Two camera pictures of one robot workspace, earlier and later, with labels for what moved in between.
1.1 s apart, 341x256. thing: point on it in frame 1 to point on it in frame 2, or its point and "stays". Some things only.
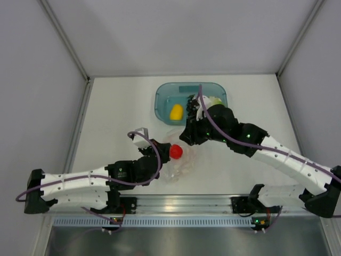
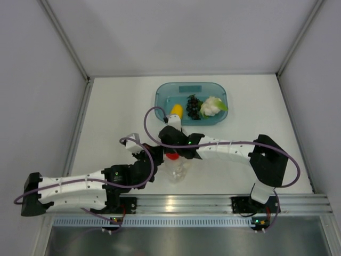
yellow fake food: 177,112 stays
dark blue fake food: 192,103 stays
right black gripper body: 199,131 to 173,150
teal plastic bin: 170,99 stays
